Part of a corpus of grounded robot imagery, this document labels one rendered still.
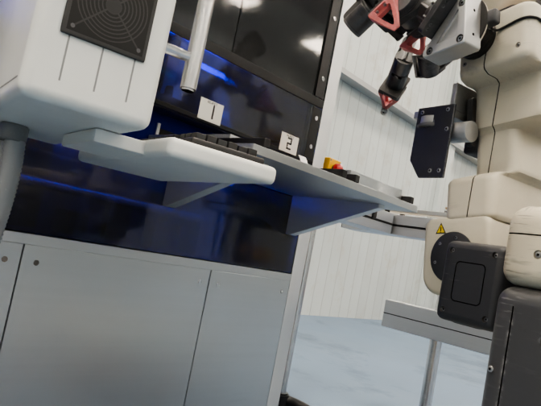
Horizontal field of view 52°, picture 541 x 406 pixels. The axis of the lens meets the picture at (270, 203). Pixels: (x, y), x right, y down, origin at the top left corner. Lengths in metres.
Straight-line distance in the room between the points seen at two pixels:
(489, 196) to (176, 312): 0.89
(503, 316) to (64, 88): 0.70
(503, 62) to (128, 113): 0.74
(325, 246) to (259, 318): 4.85
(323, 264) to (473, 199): 5.52
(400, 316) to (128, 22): 1.98
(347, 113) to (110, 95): 6.10
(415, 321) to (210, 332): 1.10
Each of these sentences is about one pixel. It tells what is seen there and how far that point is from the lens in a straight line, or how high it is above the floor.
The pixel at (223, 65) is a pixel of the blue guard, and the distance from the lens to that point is 1.64.
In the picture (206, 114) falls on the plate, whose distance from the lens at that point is 1.58.
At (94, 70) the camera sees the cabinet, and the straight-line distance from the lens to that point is 0.78.
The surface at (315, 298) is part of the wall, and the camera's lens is 6.62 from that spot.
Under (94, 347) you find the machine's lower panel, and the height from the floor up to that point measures 0.35.
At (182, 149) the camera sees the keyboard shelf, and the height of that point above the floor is 0.79.
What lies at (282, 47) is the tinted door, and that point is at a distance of 1.83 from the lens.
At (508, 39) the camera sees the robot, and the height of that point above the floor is 1.16.
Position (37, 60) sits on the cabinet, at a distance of 0.77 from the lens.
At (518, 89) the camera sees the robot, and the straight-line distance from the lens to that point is 1.22.
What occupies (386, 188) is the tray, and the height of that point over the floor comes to 0.90.
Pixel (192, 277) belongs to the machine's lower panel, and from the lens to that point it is 1.59.
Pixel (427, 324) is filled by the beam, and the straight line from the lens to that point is 2.47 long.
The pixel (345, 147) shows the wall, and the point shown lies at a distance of 6.79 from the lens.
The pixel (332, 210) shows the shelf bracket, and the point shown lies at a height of 0.82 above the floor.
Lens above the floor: 0.67
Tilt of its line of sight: 5 degrees up
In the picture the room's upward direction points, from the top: 11 degrees clockwise
